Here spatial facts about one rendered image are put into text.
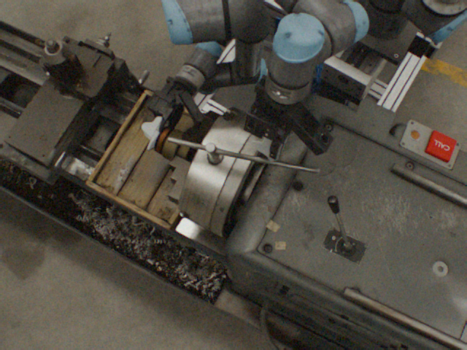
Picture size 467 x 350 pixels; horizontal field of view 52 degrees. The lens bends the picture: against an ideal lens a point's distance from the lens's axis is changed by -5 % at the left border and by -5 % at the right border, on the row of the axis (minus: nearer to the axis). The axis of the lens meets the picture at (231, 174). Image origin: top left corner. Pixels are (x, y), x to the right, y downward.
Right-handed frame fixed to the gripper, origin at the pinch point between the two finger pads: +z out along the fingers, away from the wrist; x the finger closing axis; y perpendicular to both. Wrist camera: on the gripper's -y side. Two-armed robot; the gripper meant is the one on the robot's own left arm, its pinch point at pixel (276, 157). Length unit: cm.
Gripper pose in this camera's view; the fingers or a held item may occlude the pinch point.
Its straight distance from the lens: 106.4
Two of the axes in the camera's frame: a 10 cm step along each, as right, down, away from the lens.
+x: -4.6, 7.3, -5.1
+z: -1.0, 5.3, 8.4
